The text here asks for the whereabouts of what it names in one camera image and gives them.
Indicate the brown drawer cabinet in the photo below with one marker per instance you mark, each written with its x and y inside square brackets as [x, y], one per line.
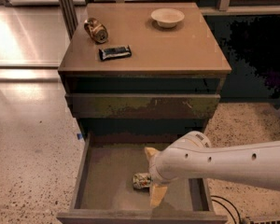
[183, 60]

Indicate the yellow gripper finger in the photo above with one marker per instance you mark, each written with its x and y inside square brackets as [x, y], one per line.
[157, 193]
[151, 153]

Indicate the dark snack bar wrapper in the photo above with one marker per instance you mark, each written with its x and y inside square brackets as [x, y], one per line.
[115, 53]

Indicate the closed top drawer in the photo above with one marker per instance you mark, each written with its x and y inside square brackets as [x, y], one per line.
[142, 106]

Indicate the blue tape piece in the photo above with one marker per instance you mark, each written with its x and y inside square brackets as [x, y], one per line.
[79, 136]

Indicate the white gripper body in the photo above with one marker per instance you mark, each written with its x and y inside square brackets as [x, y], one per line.
[154, 171]

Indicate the grey floor device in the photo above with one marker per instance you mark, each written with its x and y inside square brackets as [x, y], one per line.
[261, 220]

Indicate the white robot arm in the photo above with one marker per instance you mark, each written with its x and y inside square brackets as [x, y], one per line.
[191, 156]

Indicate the brown soda can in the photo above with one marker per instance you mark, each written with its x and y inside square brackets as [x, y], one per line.
[96, 30]

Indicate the white ceramic bowl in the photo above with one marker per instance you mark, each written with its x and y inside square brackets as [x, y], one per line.
[167, 17]

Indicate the white 7up can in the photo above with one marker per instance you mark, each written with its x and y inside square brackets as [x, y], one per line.
[142, 180]

